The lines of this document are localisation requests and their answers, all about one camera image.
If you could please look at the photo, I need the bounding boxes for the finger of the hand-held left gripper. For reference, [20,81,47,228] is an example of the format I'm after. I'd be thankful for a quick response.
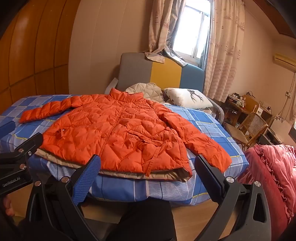
[0,133,44,178]
[0,120,15,139]

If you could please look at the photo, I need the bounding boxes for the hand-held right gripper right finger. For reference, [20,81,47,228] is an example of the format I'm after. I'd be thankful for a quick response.
[194,155,272,241]

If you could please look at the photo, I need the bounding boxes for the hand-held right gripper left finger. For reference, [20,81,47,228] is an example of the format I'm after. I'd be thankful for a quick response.
[24,154,102,241]

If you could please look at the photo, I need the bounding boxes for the orange puffer jacket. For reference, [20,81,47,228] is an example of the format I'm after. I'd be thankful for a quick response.
[18,88,232,183]

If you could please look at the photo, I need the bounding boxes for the person's left hand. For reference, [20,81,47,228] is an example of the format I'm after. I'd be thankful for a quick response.
[3,195,17,218]

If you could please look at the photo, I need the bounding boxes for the blue plaid bed sheet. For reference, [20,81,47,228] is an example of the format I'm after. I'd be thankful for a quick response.
[0,94,250,207]

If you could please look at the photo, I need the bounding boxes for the pink ruffled blanket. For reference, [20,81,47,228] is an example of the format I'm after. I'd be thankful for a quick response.
[237,144,296,232]

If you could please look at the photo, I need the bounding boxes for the rattan chair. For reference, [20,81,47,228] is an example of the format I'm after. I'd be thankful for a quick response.
[223,112,270,149]

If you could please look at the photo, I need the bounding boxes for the person's dark trousers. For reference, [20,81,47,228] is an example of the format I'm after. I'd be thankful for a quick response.
[81,198,177,241]

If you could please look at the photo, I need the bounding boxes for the cluttered wooden desk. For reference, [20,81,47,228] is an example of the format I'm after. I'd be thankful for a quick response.
[225,93,272,127]

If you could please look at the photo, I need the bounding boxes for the wooden panelled wardrobe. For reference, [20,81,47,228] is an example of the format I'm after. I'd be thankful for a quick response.
[0,0,81,112]

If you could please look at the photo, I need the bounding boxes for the white deer print pillow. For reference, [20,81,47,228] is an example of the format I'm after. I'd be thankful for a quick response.
[163,88,213,110]

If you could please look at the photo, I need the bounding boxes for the white cabinet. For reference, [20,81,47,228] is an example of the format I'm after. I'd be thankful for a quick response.
[269,116,294,146]

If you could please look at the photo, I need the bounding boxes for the plain pale pillow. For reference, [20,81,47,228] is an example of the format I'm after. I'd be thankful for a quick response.
[105,77,119,94]

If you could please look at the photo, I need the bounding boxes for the white quilted blanket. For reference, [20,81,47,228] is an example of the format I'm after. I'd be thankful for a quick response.
[125,82,164,102]

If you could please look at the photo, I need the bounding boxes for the grey yellow blue headboard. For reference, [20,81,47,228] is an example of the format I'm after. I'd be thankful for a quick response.
[118,52,205,95]

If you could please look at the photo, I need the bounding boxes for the long patterned beige curtain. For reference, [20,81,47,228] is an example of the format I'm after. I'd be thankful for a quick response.
[203,0,245,102]

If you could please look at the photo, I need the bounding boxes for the window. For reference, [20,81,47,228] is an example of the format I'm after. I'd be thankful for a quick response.
[172,0,212,62]

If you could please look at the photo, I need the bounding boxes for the short patterned beige curtain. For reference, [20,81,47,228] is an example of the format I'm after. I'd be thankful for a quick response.
[144,0,188,67]

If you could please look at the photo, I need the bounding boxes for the wall air conditioner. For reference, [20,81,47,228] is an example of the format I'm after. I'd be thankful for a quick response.
[273,53,296,71]

